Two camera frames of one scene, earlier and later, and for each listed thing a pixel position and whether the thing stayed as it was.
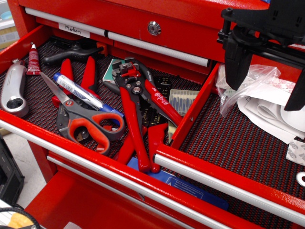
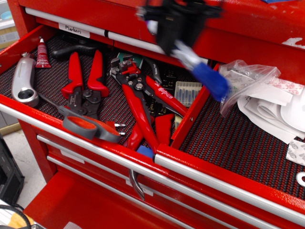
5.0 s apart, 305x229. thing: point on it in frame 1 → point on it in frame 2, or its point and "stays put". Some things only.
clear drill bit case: [181, 99] → [186, 92]
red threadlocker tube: [33, 67] → [42, 61]
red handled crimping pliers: [88, 73] → [86, 102]
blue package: [181, 184] → [146, 151]
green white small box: [108, 76] → [137, 60]
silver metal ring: [299, 177] stays put
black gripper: [279, 30] → [179, 19]
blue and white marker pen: [85, 94] → [206, 77]
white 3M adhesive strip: [296, 151] stays put
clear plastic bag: [257, 74] stays put
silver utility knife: [11, 98] → [24, 91]
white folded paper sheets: [264, 104] stays put
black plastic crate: [12, 180] stays put
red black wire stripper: [155, 125] → [164, 117]
